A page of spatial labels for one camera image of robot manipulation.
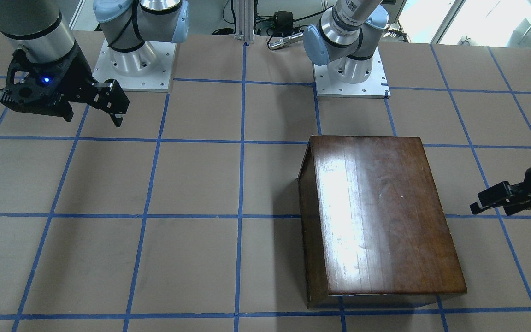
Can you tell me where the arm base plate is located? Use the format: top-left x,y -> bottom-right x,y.
93,40 -> 178,93
313,48 -> 391,99

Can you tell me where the silver metal cylinder tool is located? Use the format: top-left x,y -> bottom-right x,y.
267,32 -> 303,51

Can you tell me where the black power adapter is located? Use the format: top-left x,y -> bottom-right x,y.
272,11 -> 294,31

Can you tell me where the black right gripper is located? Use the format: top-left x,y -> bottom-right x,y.
0,44 -> 130,127

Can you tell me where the dark wooden drawer cabinet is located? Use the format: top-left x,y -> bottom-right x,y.
297,135 -> 467,308

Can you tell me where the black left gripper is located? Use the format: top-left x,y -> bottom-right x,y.
469,167 -> 531,216

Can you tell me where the aluminium frame post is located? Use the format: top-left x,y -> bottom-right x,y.
231,0 -> 255,44

